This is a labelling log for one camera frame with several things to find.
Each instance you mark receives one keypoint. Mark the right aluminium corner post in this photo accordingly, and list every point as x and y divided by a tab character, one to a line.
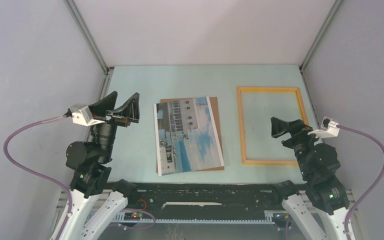
321	33

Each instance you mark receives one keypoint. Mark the yellow wooden picture frame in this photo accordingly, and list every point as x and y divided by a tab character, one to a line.
265	89

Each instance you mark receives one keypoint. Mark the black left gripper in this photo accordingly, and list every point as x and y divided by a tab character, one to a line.
130	110

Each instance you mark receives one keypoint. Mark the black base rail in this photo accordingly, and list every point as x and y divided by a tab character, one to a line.
212	202

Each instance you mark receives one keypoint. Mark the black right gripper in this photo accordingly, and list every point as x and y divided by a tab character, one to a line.
279	126

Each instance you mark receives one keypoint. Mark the left aluminium corner post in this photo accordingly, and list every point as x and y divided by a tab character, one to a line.
86	33

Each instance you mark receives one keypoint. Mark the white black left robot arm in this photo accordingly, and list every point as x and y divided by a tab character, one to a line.
88	160

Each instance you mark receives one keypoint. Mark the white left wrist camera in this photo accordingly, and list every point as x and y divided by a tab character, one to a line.
82	115

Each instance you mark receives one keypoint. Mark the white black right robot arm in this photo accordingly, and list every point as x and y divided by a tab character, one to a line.
318	163

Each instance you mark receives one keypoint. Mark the aluminium corner post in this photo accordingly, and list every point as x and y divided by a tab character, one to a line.
321	33
86	33

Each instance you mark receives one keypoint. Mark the small circuit board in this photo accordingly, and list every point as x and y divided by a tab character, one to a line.
132	216

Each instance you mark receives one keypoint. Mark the building and sky photo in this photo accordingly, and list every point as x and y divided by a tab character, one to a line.
187	135

